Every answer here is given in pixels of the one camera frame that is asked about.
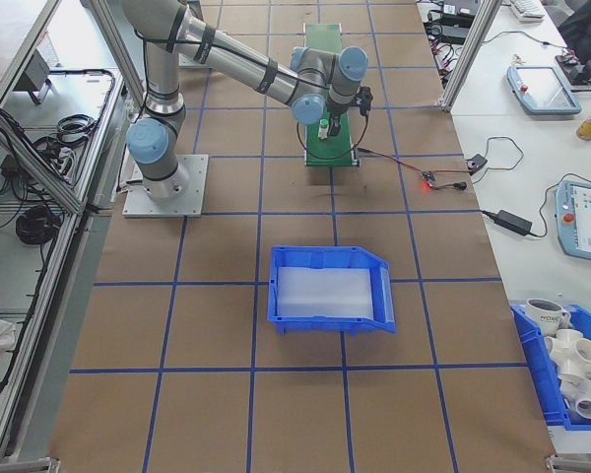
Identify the flat black device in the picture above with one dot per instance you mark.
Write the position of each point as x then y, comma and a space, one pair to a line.
460, 7

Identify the blue plastic bin white liner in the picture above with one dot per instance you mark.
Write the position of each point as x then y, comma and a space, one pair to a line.
325, 326

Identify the white square base plate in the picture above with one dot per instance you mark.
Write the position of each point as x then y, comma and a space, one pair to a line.
192, 192

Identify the white printed mug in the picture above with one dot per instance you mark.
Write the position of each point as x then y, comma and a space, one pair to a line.
546, 315

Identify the long black power adapter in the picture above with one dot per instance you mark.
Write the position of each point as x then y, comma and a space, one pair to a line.
513, 222

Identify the white keyboard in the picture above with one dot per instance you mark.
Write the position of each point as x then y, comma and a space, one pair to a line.
527, 10

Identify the small black switch box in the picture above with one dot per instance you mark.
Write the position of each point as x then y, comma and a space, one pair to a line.
476, 163

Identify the white pvc pipe fitting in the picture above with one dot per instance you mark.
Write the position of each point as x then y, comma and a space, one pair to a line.
571, 350
588, 401

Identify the aluminium profile post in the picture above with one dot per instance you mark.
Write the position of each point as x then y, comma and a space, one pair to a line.
468, 59

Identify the white foam liner sheet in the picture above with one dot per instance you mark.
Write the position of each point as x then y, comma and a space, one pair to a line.
325, 290

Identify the small black controller board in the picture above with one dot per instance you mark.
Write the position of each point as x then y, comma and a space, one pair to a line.
427, 176

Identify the black barrel connector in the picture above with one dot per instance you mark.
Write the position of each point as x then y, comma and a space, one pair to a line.
459, 185

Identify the large black power brick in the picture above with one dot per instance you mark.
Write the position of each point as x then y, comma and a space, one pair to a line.
458, 33

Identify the grey push button green cap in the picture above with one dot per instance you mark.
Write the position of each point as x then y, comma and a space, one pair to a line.
322, 130

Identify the v-shaped metal bar frame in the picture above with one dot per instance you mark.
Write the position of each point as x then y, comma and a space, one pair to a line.
54, 183

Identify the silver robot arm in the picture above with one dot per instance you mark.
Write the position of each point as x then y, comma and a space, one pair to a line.
236, 69

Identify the green belt conveyor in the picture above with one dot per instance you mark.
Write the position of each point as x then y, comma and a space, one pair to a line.
337, 143

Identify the blue bin with fittings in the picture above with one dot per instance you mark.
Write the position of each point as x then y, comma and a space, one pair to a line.
537, 374

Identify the grey teach pendant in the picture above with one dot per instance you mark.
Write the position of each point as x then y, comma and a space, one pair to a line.
586, 222
542, 88

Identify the grey metal box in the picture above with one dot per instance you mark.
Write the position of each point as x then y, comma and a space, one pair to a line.
32, 74

